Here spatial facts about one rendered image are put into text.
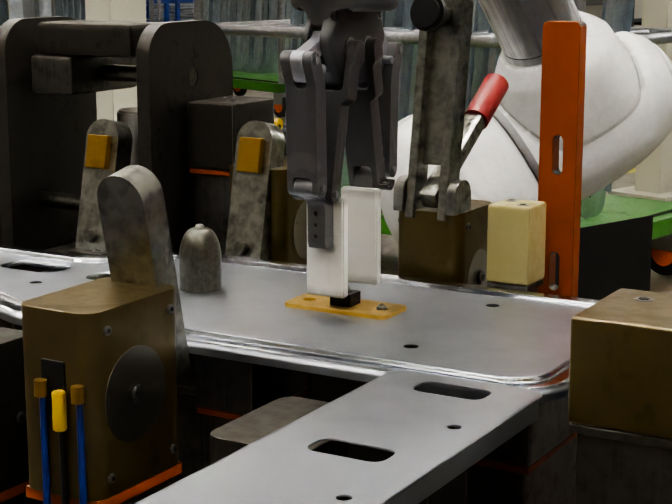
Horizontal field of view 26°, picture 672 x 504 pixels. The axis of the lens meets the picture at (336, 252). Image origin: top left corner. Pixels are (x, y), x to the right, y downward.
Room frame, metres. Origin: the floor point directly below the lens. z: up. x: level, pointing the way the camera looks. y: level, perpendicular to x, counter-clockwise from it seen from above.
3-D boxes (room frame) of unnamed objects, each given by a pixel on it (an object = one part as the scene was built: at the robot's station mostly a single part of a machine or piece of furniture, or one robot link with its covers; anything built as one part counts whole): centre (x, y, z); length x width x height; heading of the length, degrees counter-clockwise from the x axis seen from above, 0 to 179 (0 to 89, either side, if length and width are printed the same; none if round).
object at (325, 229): (0.98, 0.02, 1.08); 0.03 x 0.01 x 0.05; 150
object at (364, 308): (1.02, -0.01, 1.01); 0.08 x 0.04 x 0.01; 60
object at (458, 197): (1.13, -0.10, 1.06); 0.03 x 0.01 x 0.03; 150
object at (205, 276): (1.08, 0.10, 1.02); 0.03 x 0.03 x 0.07
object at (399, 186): (1.15, -0.06, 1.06); 0.03 x 0.01 x 0.03; 150
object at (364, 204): (1.04, -0.02, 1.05); 0.03 x 0.01 x 0.07; 60
